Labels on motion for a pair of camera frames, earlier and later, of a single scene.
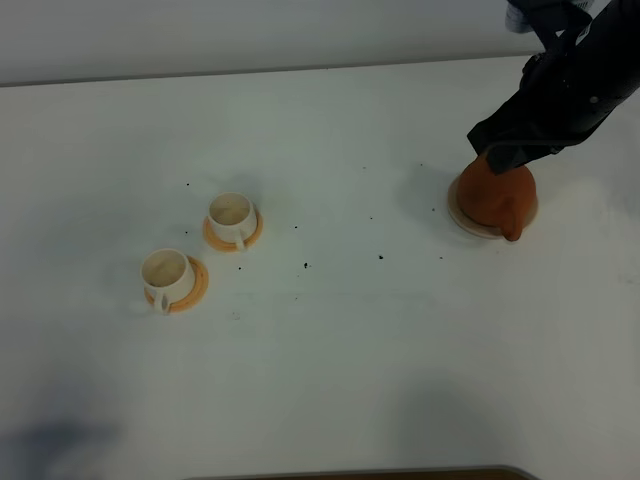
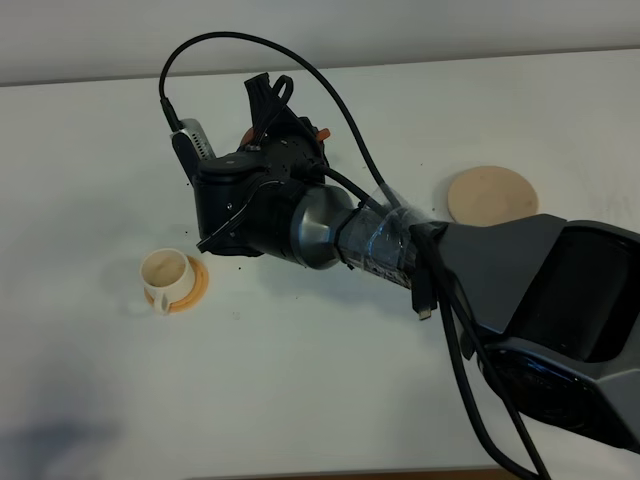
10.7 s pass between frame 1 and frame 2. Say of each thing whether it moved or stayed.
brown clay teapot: moved
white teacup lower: stayed
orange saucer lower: stayed
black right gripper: moved
